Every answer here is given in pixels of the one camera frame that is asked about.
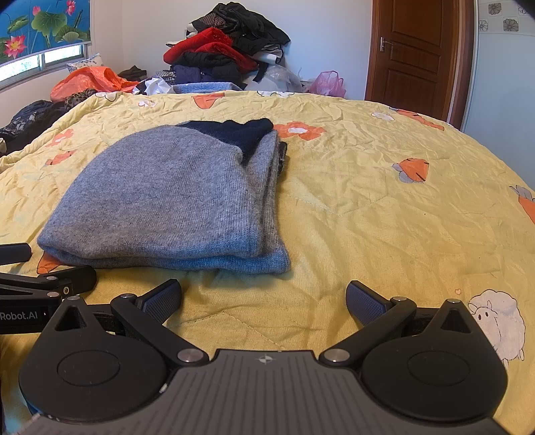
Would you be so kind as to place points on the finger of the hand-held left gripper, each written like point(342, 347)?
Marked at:
point(62, 281)
point(14, 253)

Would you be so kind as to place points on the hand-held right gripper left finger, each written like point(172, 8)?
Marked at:
point(161, 300)

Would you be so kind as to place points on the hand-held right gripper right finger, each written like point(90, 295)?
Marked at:
point(365, 305)

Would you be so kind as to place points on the grey sweater with navy sleeves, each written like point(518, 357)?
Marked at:
point(167, 188)

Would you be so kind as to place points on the pile of clothes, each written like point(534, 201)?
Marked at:
point(225, 42)

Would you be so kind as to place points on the yellow printed quilt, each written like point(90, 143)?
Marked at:
point(376, 209)

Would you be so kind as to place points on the dark patterned cloth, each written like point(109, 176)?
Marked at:
point(25, 121)

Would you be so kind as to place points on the orange plastic bag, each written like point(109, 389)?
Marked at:
point(87, 81)

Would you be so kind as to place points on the window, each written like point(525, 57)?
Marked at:
point(58, 56)

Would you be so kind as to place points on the floral pillow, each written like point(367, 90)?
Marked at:
point(85, 62)

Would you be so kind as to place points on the white crumpled plastic bag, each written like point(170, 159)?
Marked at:
point(156, 85)

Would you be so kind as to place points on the dark brown garment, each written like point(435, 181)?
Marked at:
point(133, 73)

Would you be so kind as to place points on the light blue knitted cloth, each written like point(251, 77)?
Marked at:
point(205, 88)

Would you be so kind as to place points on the pink plastic bag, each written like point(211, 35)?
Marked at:
point(328, 83)

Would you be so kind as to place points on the lotus print window blind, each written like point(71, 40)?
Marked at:
point(41, 25)

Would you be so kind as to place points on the clear plastic bag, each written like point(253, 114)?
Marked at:
point(280, 79)

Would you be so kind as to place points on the brown wooden door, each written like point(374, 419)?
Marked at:
point(413, 58)

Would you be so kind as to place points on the frosted glass sliding door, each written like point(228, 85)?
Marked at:
point(501, 83)

